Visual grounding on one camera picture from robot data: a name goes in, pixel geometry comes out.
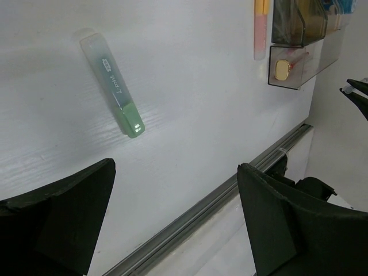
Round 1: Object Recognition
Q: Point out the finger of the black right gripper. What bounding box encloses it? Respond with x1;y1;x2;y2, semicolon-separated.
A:
343;79;367;120

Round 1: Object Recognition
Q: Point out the red gel pen horizontal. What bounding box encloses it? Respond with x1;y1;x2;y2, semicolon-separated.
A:
289;52;309;71

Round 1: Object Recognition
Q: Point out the smoky plastic desk organizer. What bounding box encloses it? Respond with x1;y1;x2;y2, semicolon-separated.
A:
268;1;353;90

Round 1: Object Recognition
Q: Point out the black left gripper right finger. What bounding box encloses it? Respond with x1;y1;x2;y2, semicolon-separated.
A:
237;163;367;275

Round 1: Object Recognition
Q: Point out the green highlighter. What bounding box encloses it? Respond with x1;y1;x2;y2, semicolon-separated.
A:
80;33;145;139

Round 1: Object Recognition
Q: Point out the aluminium table edge rail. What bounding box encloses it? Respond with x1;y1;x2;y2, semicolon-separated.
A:
105;124;313;275

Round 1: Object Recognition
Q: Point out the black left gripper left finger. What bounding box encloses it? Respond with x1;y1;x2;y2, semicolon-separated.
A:
1;158;116;275

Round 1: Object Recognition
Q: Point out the orange pink highlighter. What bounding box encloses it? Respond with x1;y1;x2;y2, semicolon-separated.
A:
254;0;270;60

